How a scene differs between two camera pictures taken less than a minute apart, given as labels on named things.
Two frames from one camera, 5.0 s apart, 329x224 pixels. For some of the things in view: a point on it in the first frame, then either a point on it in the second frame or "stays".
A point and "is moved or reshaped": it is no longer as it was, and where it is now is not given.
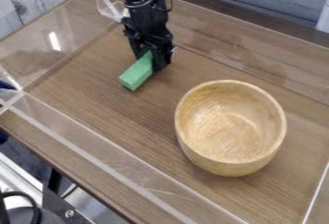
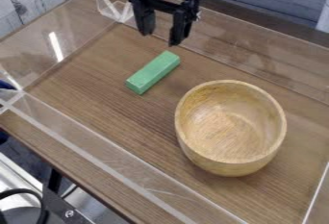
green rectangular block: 138,72 is moved or reshaped
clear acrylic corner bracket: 111,9 stays
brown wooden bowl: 230,124 stays
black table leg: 54,181 stays
